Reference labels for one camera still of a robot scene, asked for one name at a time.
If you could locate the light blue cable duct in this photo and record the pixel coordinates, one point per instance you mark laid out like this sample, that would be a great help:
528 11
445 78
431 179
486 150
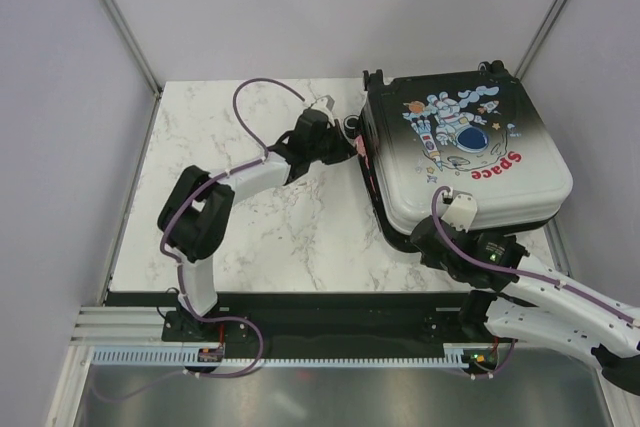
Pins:
141 356

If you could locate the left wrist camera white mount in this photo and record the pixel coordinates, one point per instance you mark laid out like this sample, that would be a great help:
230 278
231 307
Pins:
324 104

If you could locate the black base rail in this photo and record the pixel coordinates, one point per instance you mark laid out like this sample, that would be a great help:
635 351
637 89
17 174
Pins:
330 324

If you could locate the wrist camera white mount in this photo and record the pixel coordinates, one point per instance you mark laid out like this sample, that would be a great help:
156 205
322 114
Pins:
324 104
461 212

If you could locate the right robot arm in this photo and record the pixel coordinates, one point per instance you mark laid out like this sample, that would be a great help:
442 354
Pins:
516 296

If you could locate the left aluminium frame post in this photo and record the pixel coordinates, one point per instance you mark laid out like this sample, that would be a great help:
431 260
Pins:
131 45

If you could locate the pink navy floral garment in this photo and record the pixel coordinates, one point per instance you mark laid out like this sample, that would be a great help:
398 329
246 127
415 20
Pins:
361 151

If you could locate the aluminium frame post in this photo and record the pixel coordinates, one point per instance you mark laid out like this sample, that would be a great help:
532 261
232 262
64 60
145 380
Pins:
131 45
543 31

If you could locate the right aluminium frame post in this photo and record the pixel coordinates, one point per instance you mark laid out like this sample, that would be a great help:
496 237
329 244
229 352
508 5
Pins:
543 31

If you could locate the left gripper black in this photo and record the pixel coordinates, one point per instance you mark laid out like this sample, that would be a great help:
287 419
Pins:
344 149

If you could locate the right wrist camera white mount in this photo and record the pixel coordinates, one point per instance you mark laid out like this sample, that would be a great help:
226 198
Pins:
461 212

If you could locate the white suitcase with dark lining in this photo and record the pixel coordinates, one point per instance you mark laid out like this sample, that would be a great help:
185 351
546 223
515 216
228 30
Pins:
477 132

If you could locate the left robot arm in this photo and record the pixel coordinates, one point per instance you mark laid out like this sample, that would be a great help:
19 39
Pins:
195 217

